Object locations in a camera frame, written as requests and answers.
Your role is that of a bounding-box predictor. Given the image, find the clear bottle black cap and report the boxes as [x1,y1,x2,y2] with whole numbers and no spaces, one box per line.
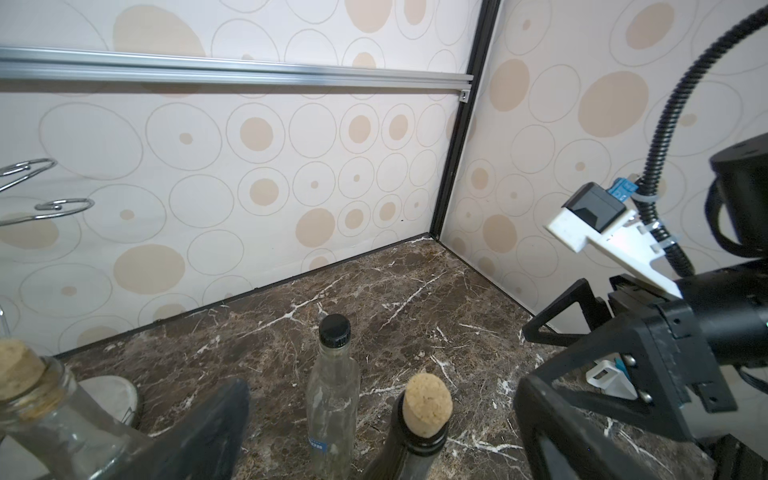
[306,314,361,479]

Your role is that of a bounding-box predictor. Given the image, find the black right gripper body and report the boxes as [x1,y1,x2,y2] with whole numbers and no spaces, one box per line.
[609,260,767,413]

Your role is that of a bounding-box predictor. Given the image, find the white teal round object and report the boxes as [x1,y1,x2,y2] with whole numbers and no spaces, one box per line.
[585,360,638,400]

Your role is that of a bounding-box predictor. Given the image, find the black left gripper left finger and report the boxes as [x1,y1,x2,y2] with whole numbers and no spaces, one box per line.
[119,378,250,479]

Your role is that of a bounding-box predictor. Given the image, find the horizontal aluminium rail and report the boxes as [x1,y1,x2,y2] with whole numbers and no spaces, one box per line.
[1,46,473,102]

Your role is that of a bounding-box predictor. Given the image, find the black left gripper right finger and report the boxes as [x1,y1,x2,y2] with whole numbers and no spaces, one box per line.
[514,375,655,479]

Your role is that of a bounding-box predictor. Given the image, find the chrome glass holder stand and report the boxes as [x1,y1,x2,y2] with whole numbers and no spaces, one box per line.
[0,157,145,430]

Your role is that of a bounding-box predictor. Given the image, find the tall clear corked bottle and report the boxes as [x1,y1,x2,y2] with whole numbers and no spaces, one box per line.
[1,338,152,479]

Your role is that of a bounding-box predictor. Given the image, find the dark green wine bottle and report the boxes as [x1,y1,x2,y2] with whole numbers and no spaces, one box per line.
[362,372,453,479]

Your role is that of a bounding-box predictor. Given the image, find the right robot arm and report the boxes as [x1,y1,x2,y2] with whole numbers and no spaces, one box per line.
[514,8,767,479]

